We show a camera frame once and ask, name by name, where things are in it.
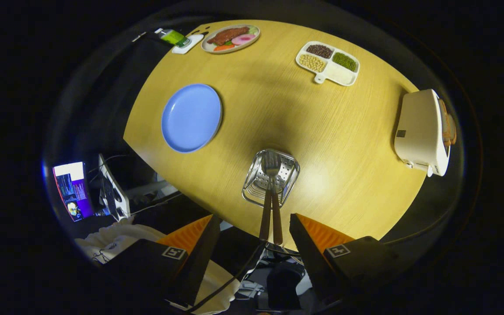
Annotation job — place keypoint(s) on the brown toast slice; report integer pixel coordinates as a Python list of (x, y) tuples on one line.
[(443, 118), (453, 131)]

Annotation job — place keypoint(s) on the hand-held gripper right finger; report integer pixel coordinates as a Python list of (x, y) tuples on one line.
[(309, 258)]

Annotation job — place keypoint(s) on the blue plate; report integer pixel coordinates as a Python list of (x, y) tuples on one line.
[(190, 118)]

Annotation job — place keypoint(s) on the lit computer monitor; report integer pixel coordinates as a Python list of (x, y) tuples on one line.
[(75, 192)]

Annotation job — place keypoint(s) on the white clothing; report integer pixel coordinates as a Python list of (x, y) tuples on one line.
[(116, 240)]

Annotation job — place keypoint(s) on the white divided dish with beans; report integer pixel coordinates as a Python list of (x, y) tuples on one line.
[(339, 74)]

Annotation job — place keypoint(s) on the white toaster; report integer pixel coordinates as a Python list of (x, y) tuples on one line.
[(418, 131)]

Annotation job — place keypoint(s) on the white framed screen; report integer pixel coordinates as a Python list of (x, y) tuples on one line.
[(120, 205)]

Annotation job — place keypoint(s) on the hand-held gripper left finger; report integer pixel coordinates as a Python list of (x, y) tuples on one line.
[(199, 258)]

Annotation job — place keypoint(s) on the plate of meat and vegetables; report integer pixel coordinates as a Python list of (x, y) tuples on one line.
[(230, 37)]

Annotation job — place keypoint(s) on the white coaster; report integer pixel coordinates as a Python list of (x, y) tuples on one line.
[(194, 43)]

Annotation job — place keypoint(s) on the white furniture frame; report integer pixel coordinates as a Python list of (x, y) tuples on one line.
[(147, 190)]

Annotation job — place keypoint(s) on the white cloth tag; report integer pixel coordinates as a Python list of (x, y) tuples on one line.
[(138, 36)]

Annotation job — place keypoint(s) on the green label plastic bottle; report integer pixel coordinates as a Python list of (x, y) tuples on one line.
[(173, 37)]

